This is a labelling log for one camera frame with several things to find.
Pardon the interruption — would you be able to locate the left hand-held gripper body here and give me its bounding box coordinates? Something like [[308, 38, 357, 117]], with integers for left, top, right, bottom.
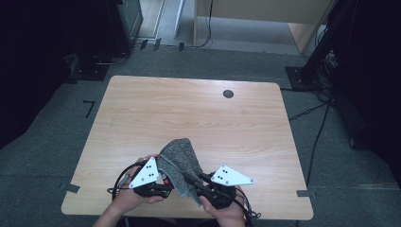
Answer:
[[127, 155, 175, 201]]

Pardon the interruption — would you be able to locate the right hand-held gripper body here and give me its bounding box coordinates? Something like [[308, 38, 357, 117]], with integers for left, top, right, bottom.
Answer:
[[197, 164, 255, 210]]

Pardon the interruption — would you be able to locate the grey terry towel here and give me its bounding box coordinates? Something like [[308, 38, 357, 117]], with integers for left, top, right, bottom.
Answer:
[[156, 137, 205, 207]]

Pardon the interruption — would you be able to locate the person's left hand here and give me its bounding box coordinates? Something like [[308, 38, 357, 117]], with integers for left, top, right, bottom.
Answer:
[[113, 154, 165, 211]]

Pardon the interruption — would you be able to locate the person's right hand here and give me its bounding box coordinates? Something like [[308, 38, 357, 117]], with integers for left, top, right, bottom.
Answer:
[[199, 186, 248, 227]]

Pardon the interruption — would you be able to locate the grey tape strip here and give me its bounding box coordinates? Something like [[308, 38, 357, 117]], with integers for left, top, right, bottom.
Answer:
[[296, 189, 317, 199], [63, 183, 81, 194]]

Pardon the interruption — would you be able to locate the black angled tape mark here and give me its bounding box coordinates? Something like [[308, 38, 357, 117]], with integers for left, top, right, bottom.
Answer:
[[82, 99, 96, 119]]

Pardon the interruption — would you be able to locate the black metal stand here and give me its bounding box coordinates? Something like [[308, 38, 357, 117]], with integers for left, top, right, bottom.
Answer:
[[285, 0, 351, 93]]

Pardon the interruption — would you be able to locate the dark computer tower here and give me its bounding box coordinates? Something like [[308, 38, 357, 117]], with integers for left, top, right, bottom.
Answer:
[[105, 0, 145, 56]]

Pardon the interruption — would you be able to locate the dark curtain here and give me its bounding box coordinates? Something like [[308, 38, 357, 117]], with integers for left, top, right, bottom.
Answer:
[[327, 0, 401, 190], [0, 0, 112, 149]]

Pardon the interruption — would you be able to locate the light wooden desk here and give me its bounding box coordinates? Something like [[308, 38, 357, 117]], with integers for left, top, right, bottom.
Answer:
[[192, 0, 336, 55]]

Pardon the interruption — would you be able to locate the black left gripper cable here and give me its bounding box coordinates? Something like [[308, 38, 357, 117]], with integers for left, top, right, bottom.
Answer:
[[107, 160, 148, 202]]

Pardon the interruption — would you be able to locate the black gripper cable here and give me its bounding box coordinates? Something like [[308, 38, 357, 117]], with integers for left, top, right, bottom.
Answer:
[[107, 160, 148, 202], [235, 188, 263, 227]]

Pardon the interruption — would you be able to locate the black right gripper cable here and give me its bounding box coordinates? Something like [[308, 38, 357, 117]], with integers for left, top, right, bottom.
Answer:
[[235, 188, 263, 227]]

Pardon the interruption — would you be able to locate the long black floor cable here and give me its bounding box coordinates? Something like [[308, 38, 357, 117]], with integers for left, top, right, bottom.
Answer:
[[305, 102, 332, 187]]

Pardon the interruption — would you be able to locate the short black floor cable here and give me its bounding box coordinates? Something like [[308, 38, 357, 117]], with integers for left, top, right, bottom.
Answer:
[[288, 100, 330, 123]]

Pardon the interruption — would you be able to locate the black looped floor cable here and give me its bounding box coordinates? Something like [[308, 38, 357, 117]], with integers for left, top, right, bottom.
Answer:
[[94, 50, 131, 66]]

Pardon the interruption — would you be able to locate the black stand base plate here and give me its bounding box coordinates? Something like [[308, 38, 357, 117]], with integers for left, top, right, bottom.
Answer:
[[69, 54, 111, 82]]

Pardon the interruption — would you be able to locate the black hanging cable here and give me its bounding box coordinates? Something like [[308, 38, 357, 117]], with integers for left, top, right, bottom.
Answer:
[[188, 0, 214, 49]]

